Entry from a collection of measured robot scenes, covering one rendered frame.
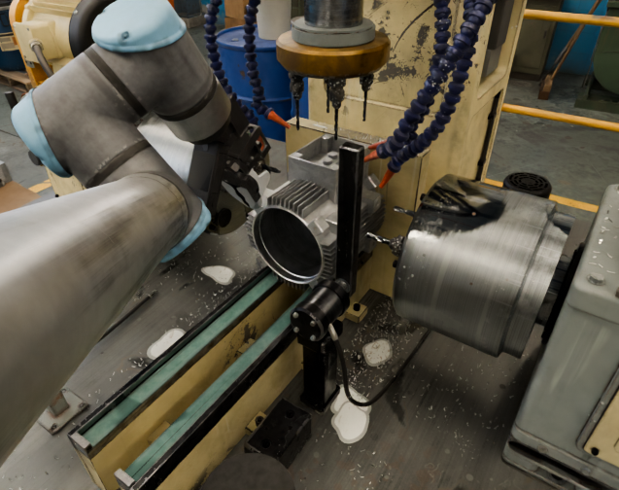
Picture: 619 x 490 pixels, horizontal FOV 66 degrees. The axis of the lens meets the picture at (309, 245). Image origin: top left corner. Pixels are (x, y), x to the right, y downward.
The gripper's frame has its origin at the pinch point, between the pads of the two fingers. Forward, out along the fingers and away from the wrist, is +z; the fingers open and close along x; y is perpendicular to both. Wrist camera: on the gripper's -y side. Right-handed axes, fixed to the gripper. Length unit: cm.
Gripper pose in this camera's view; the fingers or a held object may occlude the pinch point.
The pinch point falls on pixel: (252, 206)
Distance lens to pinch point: 82.0
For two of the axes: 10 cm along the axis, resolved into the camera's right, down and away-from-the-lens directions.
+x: -8.3, -3.2, 4.6
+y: 4.8, -8.3, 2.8
